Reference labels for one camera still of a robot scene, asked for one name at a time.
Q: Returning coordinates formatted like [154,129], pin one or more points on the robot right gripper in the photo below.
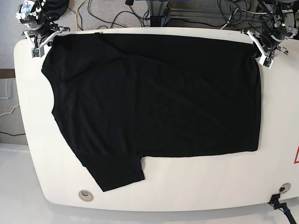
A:
[41,34]

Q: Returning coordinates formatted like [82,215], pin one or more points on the robot left gripper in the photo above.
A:
[265,43]

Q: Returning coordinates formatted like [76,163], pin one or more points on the black T-shirt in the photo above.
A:
[121,97]

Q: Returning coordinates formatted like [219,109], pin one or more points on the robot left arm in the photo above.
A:
[276,22]

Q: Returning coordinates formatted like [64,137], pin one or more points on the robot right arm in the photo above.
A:
[39,18]

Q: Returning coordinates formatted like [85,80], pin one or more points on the red warning triangle sticker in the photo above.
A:
[296,160]

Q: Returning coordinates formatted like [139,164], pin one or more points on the silver table grommet right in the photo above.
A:
[284,188]

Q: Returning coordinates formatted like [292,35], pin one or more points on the silver table grommet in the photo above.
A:
[85,195]
[284,188]

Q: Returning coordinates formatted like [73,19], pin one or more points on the silver table grommet left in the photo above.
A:
[85,195]

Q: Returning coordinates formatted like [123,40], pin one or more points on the black clamp with cable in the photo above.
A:
[277,205]

